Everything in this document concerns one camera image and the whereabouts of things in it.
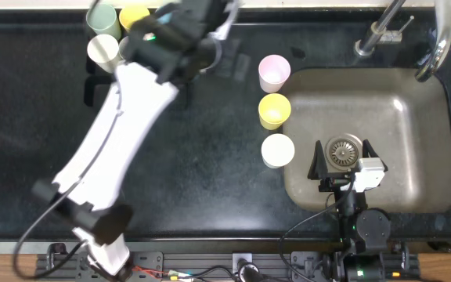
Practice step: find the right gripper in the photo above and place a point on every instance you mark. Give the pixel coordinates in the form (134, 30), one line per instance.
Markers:
(329, 184)

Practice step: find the white cup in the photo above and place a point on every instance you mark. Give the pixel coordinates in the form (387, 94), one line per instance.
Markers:
(102, 50)
(277, 150)

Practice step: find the yellow cup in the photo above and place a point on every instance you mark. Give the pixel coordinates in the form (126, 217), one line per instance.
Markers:
(130, 16)
(273, 109)

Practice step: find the pink cup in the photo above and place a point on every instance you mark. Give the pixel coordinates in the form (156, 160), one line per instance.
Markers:
(273, 71)

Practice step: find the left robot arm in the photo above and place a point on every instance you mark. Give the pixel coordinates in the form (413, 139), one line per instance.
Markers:
(123, 117)

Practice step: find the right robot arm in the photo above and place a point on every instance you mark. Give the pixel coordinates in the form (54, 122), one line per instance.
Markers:
(372, 227)

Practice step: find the steel sink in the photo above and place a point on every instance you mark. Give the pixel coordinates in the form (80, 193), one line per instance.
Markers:
(401, 129)

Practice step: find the steel tap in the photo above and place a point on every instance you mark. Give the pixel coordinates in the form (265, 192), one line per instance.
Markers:
(442, 43)

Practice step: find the black tray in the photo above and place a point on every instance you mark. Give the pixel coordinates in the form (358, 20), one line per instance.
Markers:
(96, 84)

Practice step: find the green cup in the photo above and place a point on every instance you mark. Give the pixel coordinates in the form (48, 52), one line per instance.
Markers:
(102, 19)

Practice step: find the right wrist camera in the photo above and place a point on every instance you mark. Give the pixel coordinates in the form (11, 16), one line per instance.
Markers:
(368, 172)

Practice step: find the mounting rail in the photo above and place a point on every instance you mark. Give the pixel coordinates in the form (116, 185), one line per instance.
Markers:
(198, 264)

